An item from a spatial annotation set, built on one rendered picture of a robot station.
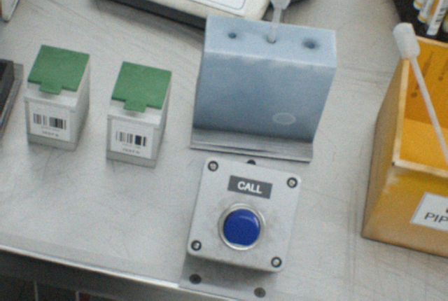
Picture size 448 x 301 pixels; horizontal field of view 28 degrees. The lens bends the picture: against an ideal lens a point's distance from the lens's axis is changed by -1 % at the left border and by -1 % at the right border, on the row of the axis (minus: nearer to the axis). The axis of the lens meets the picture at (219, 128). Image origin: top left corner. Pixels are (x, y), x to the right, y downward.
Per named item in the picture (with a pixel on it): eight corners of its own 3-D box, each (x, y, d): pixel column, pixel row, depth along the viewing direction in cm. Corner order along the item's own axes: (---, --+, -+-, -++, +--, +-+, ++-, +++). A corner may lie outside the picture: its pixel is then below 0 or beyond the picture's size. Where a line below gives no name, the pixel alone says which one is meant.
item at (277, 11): (250, 115, 75) (274, 5, 65) (250, 108, 75) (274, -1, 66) (259, 115, 75) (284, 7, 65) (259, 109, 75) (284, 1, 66)
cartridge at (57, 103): (26, 141, 72) (22, 86, 67) (43, 99, 75) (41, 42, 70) (75, 152, 72) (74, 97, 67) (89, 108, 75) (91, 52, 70)
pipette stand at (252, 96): (190, 149, 74) (202, 65, 66) (195, 85, 78) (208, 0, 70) (311, 163, 74) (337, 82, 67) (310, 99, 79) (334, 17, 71)
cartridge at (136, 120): (105, 158, 72) (107, 103, 67) (119, 114, 75) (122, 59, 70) (154, 169, 72) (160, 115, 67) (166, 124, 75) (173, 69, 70)
